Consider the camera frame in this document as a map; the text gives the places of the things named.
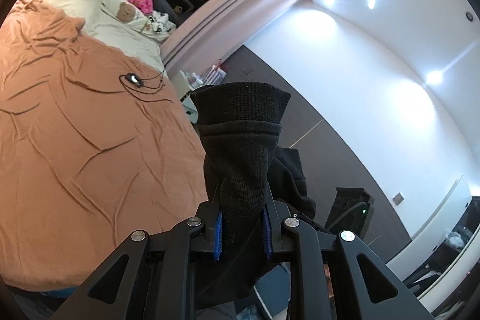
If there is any black t-shirt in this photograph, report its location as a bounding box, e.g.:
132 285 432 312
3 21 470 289
192 81 316 308

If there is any black floor power device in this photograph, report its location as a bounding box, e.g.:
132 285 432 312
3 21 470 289
325 188 374 239

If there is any brown bed blanket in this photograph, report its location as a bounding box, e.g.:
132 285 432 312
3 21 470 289
1 0 207 292

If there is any white bedside shelf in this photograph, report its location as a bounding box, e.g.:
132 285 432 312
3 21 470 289
170 60 226 124

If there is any small black device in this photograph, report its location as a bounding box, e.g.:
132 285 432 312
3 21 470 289
125 73 144 88

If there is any bear print pillow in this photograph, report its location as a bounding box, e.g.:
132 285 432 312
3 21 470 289
72 0 178 43

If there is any pink curtain right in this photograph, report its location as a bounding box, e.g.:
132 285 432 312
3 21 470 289
161 0 299 76

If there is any dark grey cushion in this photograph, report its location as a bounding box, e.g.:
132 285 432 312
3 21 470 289
152 0 182 26

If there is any pink crumpled garment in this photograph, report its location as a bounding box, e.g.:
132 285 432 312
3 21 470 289
127 0 154 15

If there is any cream white duvet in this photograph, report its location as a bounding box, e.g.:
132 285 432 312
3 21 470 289
43 0 164 71

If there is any wall socket plate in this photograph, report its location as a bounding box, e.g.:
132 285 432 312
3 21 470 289
393 193 404 205

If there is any black cable on bed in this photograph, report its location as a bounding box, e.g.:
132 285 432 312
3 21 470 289
118 65 174 104

